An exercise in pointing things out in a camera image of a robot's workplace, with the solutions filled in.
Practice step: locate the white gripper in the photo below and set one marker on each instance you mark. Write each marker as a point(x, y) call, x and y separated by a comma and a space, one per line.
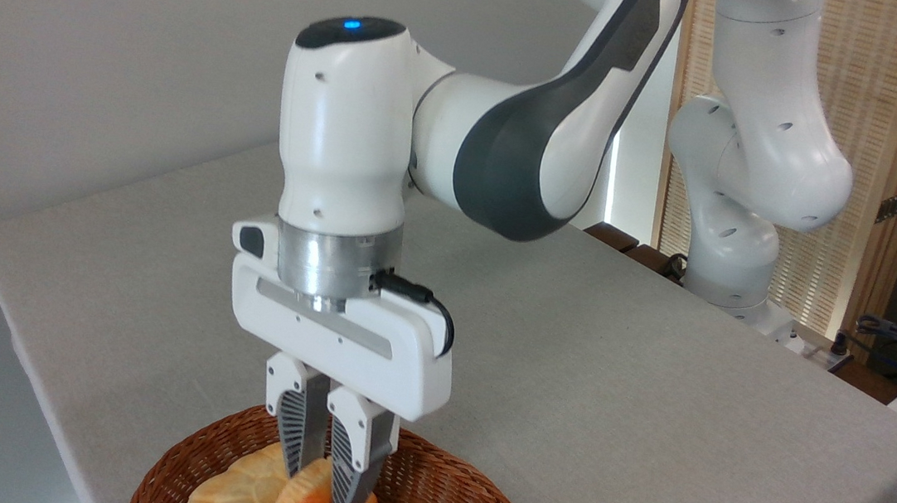
point(370, 360)

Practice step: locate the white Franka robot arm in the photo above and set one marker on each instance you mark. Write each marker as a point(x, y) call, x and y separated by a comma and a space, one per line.
point(344, 132)

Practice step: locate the pale yellow bread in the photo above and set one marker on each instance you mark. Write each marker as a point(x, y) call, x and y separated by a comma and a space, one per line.
point(239, 496)

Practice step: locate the brown wicker basket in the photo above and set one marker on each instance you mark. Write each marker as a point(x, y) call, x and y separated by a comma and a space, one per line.
point(440, 492)

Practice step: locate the grey tablecloth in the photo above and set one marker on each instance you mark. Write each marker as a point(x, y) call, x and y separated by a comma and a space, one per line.
point(608, 402)

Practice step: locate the dark wooden bench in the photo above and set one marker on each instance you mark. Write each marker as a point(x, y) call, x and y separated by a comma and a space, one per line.
point(613, 236)

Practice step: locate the wooden slatted screen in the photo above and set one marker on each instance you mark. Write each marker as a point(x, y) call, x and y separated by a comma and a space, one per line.
point(891, 90)

